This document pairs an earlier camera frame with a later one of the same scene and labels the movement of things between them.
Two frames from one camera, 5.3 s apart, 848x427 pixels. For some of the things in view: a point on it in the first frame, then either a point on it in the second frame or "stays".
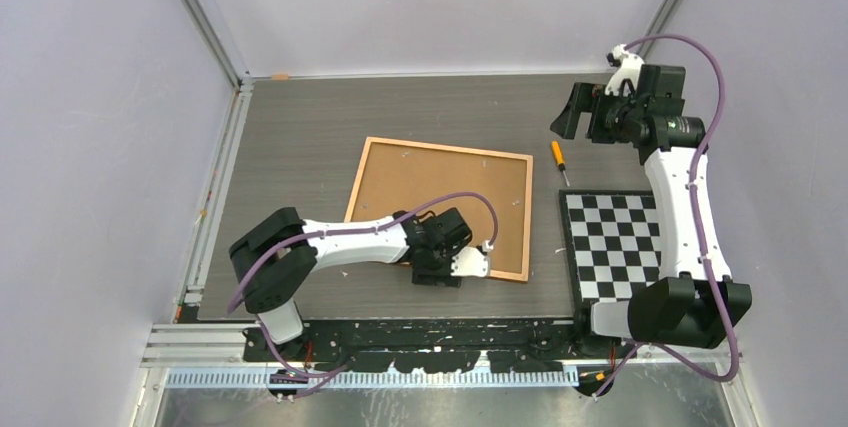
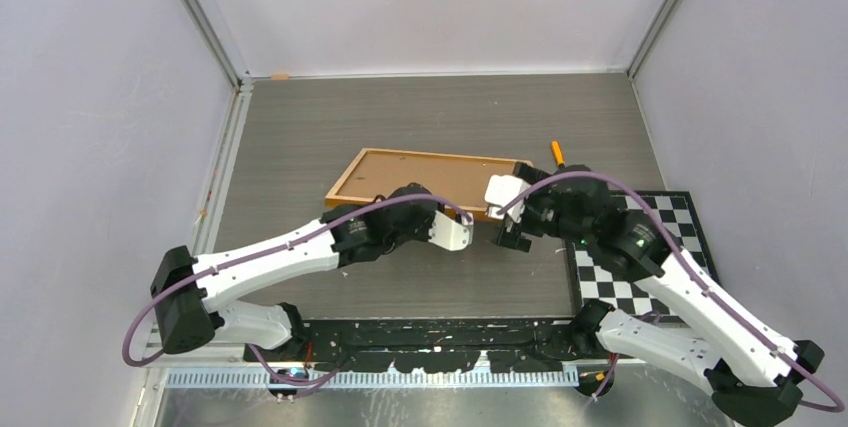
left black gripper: (442, 276) to (423, 235)
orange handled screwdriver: (560, 160) stays
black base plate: (440, 345) stays
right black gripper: (581, 100) to (510, 231)
